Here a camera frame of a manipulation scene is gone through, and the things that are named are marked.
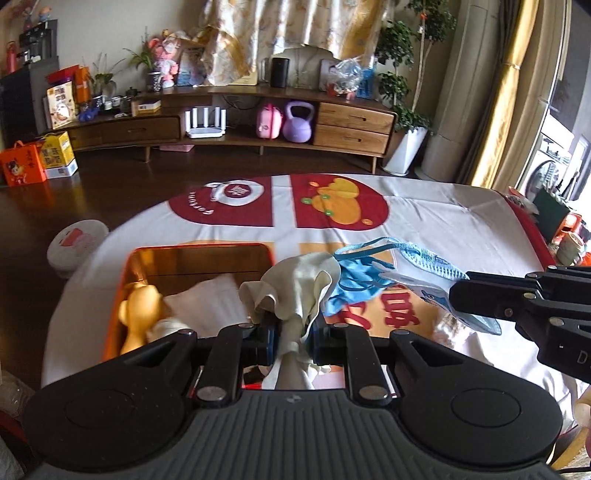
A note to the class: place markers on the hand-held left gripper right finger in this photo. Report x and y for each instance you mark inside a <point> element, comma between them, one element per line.
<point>319,339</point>

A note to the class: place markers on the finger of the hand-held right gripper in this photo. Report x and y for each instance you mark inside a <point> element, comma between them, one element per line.
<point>554,274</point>
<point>489,300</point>

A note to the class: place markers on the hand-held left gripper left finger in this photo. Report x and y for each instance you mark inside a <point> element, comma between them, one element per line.
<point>268,339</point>

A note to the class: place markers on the white cloth glove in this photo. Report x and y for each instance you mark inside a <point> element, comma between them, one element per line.
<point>295,286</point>

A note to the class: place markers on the blue cloth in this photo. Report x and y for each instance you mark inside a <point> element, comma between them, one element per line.
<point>355,282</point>

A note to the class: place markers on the red tin box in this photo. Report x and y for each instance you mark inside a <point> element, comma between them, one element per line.
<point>194,263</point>

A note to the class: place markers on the yellow plush toy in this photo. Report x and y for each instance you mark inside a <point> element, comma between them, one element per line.
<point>138,314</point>

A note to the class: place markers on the pale ceramic jar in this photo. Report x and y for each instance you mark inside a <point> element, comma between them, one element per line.
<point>570,247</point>

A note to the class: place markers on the dark green bag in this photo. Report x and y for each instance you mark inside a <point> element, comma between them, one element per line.
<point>551,214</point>

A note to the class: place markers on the white red printed tablecloth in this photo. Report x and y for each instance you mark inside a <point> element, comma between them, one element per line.
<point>461,221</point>

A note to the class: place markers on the white lace cloth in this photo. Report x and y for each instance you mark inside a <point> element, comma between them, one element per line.
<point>162,330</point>

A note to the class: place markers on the washing machine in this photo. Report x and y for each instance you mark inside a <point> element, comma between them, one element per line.
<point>547,168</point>

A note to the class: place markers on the white planter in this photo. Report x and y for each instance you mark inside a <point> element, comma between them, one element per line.
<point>406,152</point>

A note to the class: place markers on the yellow curtain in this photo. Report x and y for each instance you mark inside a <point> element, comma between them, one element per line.
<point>512,92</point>

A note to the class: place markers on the wooden cabinet drawer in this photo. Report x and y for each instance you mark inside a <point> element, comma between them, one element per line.
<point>358,117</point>
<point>138,130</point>
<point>352,139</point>

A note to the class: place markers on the purple kettlebell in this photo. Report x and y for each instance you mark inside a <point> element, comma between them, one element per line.
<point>298,127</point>

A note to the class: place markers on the white router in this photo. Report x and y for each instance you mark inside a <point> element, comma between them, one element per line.
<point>205,131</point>

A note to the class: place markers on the pink toy case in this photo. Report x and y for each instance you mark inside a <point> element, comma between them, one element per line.
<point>269,122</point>

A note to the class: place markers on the wooden media cabinet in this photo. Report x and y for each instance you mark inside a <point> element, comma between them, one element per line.
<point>258,94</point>

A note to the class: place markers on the flat yellow box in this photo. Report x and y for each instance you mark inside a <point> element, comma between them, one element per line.
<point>146,107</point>

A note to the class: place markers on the clear plastic bag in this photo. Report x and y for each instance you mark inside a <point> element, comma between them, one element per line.
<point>344,76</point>

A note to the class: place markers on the clear glass vase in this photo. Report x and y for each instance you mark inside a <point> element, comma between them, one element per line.
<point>264,71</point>

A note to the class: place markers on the black cylinder speaker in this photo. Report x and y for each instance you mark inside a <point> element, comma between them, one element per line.
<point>280,71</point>

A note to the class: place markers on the tall potted tree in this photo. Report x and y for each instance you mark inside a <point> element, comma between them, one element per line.
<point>397,41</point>

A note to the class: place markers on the yellow white carton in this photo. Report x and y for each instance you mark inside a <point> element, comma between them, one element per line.
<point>57,154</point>

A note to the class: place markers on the blue picture book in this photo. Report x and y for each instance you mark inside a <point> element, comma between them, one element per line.
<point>189,69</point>

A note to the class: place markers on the green plant in dark pot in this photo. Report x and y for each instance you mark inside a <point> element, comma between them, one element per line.
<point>153,81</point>

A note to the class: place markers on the pink doll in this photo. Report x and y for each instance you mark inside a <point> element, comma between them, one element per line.
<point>167,57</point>

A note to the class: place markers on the orange gift box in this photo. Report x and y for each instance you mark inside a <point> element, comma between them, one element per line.
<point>21,166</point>

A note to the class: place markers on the small leafy potted plant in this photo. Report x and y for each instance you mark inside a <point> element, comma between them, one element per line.
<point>105,78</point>

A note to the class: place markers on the yellow printed snack bag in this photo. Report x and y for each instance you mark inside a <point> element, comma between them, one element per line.
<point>61,106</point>

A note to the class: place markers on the orange gift bag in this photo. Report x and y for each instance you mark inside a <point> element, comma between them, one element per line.
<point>82,83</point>

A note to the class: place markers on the floral cloth cover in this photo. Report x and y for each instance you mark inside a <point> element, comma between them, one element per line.
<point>286,23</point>

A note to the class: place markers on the black cabinet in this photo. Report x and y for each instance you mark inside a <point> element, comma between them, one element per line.
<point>23,101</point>

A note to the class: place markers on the black coffee machine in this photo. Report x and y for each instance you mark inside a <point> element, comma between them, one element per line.
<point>39,41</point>

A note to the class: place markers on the red thermos bottle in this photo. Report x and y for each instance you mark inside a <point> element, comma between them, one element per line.
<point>11,57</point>

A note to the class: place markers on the small figurine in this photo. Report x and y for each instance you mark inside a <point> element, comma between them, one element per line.
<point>44,13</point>

